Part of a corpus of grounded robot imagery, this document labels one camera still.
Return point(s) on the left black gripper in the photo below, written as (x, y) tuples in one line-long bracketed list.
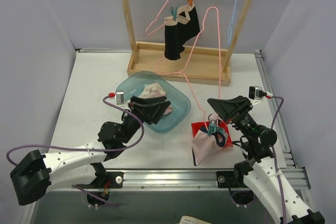
[(135, 110)]

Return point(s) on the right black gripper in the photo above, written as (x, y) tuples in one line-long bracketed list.
[(239, 111)]

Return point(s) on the beige pink underwear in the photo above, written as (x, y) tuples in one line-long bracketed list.
[(153, 90)]

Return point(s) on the teal clothespin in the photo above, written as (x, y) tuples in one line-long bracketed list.
[(214, 127), (174, 12)]

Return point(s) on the pink underwear navy trim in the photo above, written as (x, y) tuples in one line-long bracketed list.
[(204, 146)]

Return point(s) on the blue wire hanger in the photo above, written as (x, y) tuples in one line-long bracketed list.
[(230, 28)]

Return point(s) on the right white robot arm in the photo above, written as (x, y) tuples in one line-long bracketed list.
[(260, 171)]

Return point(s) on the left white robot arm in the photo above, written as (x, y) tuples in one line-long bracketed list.
[(38, 173)]

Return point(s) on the black underwear beige waistband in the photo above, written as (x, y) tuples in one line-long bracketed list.
[(179, 32)]

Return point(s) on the teal clothespin on black underwear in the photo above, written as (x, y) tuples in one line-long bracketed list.
[(174, 12)]

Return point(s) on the teal plastic basin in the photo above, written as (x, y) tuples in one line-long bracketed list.
[(174, 114)]

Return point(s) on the red plastic bin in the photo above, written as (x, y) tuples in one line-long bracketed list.
[(203, 126)]

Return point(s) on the wooden clothes rack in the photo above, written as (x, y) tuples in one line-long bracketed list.
[(144, 55)]

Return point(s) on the paper sheet bottom edge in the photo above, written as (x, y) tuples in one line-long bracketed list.
[(191, 220)]

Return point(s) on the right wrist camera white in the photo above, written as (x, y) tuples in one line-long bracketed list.
[(257, 94)]

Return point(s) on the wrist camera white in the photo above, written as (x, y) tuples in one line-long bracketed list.
[(118, 98), (257, 94)]

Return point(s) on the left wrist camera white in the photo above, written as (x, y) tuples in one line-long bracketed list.
[(118, 98)]

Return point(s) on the aluminium mounting rail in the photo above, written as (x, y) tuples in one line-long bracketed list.
[(170, 178)]

